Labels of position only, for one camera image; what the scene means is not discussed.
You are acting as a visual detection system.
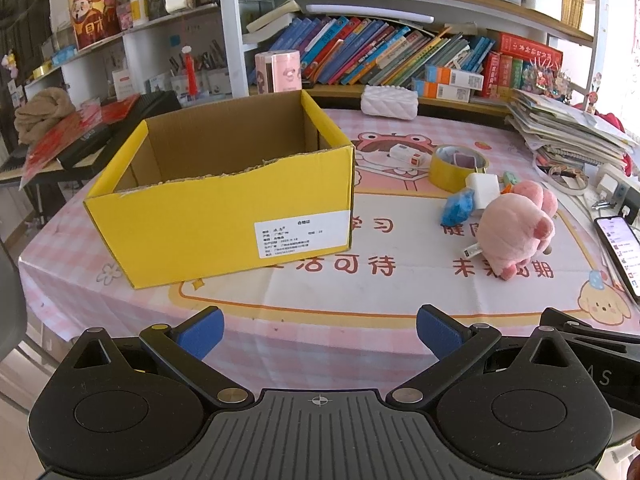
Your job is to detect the pink plush pig toy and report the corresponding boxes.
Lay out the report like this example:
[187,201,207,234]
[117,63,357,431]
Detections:
[463,181,558,281]

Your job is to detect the blue wrapper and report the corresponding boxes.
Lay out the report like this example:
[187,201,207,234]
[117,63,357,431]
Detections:
[440,188,475,228]

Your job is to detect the white power adapter cube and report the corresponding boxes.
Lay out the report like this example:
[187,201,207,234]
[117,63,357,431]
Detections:
[465,172,501,211]

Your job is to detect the small white staples box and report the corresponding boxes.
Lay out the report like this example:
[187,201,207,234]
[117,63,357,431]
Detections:
[388,144,431,170]

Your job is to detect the person's hand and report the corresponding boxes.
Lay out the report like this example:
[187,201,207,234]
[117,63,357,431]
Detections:
[631,433,640,452]

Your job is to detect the smartphone with lit screen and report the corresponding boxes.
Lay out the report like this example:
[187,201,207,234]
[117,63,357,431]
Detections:
[594,216,640,304]

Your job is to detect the small green clip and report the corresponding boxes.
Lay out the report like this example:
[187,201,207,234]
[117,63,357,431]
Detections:
[500,171,518,188]

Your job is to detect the white power strip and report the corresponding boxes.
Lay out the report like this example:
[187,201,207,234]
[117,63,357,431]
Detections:
[596,164,639,226]

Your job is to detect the yellow tape roll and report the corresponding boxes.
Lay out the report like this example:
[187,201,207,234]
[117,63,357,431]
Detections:
[428,145,489,193]

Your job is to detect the black keyboard case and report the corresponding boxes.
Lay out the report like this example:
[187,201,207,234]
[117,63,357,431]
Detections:
[56,90,181,170]

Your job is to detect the red paper sheets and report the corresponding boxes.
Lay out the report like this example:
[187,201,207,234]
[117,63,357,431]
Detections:
[20,94,140,188]

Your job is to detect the yellow cardboard box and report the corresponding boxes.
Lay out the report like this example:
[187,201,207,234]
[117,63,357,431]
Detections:
[84,91,355,289]

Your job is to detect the stack of papers and magazines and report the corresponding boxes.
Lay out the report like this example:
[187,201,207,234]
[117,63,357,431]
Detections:
[506,90,639,171]

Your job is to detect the beige folded cloth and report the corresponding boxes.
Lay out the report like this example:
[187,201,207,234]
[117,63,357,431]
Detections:
[14,87,75,145]

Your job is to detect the lower orange blue white box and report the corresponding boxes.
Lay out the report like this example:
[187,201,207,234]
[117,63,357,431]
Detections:
[412,79,471,103]

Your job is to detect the orange blue white box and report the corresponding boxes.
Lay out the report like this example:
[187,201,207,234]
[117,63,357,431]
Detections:
[412,79,471,103]
[425,65,484,91]

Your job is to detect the white quilted handbag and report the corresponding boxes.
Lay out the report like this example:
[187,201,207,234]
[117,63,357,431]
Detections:
[360,86,419,120]

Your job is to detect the upper orange blue white box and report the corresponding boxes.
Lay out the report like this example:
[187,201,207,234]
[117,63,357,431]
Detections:
[425,65,484,91]

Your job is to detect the red thick dictionary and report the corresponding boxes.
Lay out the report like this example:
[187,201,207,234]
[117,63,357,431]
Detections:
[495,32,563,68]

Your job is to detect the pink cartoon tumbler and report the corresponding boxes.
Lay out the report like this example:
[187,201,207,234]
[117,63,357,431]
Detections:
[255,50,303,94]

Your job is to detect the red fortune god decoration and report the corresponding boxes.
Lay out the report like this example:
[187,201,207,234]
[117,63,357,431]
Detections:
[70,0,120,50]

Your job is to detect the row of leaning books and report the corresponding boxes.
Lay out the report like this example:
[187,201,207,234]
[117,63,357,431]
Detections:
[270,15,496,88]

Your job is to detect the white bookshelf frame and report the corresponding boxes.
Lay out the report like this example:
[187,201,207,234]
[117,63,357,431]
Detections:
[26,0,597,104]

